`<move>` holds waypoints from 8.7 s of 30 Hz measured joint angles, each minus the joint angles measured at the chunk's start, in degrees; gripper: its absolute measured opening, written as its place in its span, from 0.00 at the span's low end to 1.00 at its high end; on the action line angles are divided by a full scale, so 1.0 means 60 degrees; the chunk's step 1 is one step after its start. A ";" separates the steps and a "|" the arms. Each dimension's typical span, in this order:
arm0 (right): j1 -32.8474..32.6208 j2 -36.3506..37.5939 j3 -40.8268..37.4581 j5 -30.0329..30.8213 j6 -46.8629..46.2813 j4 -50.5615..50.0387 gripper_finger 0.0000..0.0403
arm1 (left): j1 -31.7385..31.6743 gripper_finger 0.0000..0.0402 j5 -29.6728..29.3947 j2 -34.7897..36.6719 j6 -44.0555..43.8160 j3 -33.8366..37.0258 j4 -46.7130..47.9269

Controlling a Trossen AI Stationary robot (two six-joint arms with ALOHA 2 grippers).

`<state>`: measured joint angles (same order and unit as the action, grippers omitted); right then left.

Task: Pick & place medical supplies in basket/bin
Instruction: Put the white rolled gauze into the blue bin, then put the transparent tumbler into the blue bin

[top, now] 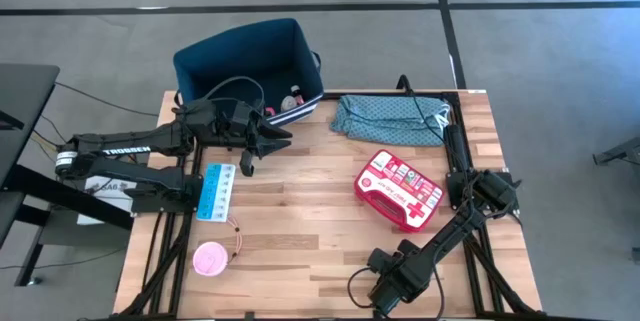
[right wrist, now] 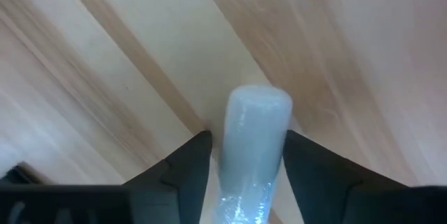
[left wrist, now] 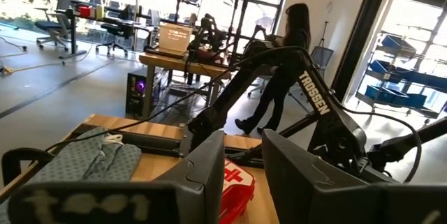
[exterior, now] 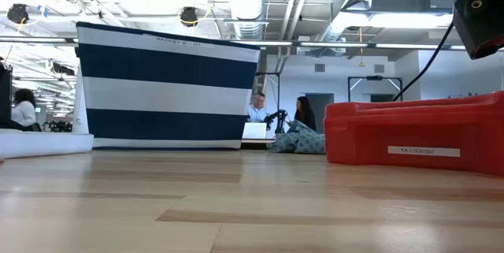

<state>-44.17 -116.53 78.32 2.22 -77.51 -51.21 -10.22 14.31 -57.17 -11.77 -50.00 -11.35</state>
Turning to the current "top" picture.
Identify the black desk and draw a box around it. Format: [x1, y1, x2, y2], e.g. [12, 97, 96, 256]
[0, 63, 136, 287]

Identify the navy white striped fabric basket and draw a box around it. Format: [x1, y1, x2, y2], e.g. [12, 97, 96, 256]
[172, 17, 325, 128]

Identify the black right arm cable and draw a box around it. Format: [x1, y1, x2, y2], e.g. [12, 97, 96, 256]
[347, 74, 476, 321]

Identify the teal patterned cloth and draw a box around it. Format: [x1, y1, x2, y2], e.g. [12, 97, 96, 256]
[328, 93, 453, 148]

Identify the white cardboard box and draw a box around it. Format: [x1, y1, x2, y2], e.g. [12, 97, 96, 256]
[76, 168, 139, 226]

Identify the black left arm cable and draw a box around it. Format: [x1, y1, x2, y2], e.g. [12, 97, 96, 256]
[202, 75, 267, 112]

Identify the pink round case with cord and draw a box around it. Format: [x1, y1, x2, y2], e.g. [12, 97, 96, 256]
[192, 215, 244, 278]

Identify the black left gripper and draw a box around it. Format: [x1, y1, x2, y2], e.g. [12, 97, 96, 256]
[218, 99, 294, 178]

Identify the blue white pill organizer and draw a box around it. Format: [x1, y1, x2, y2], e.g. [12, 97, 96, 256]
[195, 162, 237, 224]

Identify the black stand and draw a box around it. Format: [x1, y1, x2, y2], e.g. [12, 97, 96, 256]
[592, 135, 640, 167]

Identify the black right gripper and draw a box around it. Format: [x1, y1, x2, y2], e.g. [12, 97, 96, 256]
[366, 238, 441, 318]

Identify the black floor cable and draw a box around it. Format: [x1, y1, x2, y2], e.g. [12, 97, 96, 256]
[53, 80, 161, 118]

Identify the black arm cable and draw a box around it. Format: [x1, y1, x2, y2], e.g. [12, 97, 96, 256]
[202, 75, 267, 112]
[347, 74, 476, 321]

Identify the red first aid kit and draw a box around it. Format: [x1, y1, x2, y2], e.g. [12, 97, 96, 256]
[353, 148, 446, 235]

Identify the small white bottle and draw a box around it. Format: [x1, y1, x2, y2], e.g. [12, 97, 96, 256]
[279, 84, 306, 114]

